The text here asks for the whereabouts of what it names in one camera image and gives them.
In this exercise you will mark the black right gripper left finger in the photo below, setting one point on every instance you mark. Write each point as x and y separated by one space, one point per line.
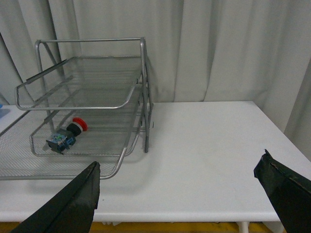
71 210

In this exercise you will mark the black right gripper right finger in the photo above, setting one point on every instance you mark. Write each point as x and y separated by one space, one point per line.
288 192

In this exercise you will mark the red emergency push button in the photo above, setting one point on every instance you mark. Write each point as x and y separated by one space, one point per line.
64 138

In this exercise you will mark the blue plastic tray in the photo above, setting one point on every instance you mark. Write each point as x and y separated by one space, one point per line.
3 111

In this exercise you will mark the white curtain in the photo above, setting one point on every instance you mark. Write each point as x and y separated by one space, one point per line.
200 50

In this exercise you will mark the silver mesh rack frame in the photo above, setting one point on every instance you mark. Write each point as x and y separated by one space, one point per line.
147 97

